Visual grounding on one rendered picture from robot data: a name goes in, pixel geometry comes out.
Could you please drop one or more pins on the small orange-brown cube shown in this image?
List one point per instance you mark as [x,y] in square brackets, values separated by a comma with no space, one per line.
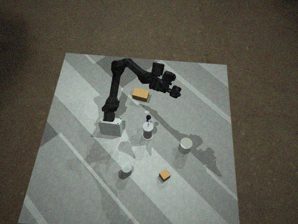
[164,175]

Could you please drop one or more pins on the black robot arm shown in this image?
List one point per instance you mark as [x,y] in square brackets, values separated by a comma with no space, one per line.
[117,68]

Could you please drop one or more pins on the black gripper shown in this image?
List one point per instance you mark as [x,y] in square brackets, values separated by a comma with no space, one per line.
[163,86]

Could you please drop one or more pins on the glass french press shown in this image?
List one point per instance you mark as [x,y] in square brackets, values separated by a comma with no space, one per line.
[147,129]

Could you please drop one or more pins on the tan cube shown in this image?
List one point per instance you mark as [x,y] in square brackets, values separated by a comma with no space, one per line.
[140,94]

